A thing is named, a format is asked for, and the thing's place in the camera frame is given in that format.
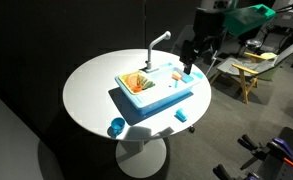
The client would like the gray toy faucet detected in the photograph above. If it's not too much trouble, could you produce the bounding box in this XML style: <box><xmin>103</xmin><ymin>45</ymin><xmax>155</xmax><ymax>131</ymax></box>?
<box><xmin>141</xmin><ymin>30</ymin><xmax>172</xmax><ymax>74</ymax></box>

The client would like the green toy plate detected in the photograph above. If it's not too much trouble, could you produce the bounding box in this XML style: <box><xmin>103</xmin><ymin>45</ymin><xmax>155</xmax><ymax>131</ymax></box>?
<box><xmin>142</xmin><ymin>76</ymin><xmax>155</xmax><ymax>90</ymax></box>

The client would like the light blue toy sink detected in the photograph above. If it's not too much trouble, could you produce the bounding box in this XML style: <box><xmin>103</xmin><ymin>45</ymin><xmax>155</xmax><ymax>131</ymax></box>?
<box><xmin>114</xmin><ymin>62</ymin><xmax>208</xmax><ymax>116</ymax></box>

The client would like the silver round metal disc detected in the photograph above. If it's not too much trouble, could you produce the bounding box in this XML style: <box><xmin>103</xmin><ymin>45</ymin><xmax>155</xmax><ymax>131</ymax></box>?
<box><xmin>245</xmin><ymin>38</ymin><xmax>263</xmax><ymax>50</ymax></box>

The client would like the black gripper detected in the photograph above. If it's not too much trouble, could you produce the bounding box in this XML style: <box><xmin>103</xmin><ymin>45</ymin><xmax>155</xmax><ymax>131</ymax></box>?
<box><xmin>179</xmin><ymin>8</ymin><xmax>226</xmax><ymax>76</ymax></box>

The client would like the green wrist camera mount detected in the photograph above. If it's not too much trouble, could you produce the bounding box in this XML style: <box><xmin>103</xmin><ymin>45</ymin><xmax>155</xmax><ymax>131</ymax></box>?
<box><xmin>222</xmin><ymin>3</ymin><xmax>277</xmax><ymax>37</ymax></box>

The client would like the wooden gray fabric lounge chair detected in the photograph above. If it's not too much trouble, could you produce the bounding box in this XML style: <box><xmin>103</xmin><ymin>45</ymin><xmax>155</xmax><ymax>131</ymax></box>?
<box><xmin>209</xmin><ymin>39</ymin><xmax>293</xmax><ymax>105</ymax></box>

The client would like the orange toy plate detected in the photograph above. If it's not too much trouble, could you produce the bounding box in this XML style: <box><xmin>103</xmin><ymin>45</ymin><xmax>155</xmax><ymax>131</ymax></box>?
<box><xmin>127</xmin><ymin>73</ymin><xmax>141</xmax><ymax>89</ymax></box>

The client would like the purple clamp orange tip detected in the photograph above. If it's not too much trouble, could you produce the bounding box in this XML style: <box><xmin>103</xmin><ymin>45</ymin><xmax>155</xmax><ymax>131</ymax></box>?
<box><xmin>266</xmin><ymin>136</ymin><xmax>293</xmax><ymax>169</ymax></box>

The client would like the blue mug with handle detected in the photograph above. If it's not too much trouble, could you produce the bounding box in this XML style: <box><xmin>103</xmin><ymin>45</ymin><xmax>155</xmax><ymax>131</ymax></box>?
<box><xmin>110</xmin><ymin>116</ymin><xmax>126</xmax><ymax>138</ymax></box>

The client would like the black perforated board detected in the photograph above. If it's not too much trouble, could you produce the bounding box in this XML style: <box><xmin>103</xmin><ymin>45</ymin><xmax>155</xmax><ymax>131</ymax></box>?
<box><xmin>255</xmin><ymin>126</ymin><xmax>293</xmax><ymax>180</ymax></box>

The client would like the small blue toy cup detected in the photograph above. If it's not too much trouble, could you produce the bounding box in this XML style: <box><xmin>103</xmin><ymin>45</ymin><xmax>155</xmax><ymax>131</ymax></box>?
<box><xmin>174</xmin><ymin>107</ymin><xmax>189</xmax><ymax>123</ymax></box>

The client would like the cream toy plate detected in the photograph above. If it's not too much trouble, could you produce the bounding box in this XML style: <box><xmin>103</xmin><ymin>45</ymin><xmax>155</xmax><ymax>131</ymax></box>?
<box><xmin>137</xmin><ymin>74</ymin><xmax>145</xmax><ymax>88</ymax></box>

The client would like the small orange toy cup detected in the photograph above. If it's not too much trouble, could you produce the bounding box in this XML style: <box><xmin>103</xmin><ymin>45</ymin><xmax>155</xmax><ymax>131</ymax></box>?
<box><xmin>132</xmin><ymin>85</ymin><xmax>144</xmax><ymax>94</ymax></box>

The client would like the dark gray chair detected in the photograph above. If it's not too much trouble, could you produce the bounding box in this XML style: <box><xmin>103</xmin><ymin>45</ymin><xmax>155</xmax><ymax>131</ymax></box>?
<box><xmin>170</xmin><ymin>24</ymin><xmax>224</xmax><ymax>80</ymax></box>

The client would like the white table pedestal base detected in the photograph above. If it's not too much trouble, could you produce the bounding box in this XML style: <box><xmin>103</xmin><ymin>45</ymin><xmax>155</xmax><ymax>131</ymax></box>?
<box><xmin>114</xmin><ymin>138</ymin><xmax>168</xmax><ymax>179</ymax></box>

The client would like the black clamp handle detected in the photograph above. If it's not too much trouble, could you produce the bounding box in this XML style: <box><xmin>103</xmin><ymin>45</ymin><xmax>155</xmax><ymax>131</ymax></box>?
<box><xmin>212</xmin><ymin>163</ymin><xmax>238</xmax><ymax>180</ymax></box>
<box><xmin>237</xmin><ymin>133</ymin><xmax>260</xmax><ymax>152</ymax></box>

